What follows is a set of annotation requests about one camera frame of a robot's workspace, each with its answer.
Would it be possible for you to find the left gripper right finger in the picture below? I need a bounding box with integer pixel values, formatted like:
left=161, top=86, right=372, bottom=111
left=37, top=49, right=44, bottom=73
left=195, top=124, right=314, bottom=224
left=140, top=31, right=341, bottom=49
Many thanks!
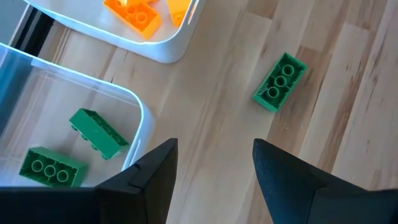
left=252, top=138, right=398, bottom=224

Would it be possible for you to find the black aluminium rig frame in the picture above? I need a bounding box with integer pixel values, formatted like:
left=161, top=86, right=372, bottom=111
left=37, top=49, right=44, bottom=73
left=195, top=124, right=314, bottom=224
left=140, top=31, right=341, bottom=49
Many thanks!
left=8, top=4, right=56, bottom=58

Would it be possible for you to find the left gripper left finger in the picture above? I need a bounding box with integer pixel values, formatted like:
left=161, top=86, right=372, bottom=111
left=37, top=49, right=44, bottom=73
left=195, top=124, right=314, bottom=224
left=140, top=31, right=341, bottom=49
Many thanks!
left=95, top=138, right=179, bottom=224

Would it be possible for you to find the clear plastic handled bin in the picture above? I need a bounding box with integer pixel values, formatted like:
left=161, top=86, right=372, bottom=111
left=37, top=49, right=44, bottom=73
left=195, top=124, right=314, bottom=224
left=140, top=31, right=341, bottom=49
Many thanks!
left=0, top=42, right=155, bottom=189

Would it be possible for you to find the green toy building block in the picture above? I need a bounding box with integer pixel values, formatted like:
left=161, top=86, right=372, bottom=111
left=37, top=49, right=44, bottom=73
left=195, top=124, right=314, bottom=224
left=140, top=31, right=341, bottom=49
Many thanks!
left=68, top=108, right=129, bottom=161
left=18, top=146, right=89, bottom=189
left=251, top=52, right=308, bottom=113

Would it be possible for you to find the white plastic handled bin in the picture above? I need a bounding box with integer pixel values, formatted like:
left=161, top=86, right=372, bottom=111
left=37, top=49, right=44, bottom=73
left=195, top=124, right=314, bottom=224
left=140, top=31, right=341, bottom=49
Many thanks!
left=23, top=0, right=200, bottom=65

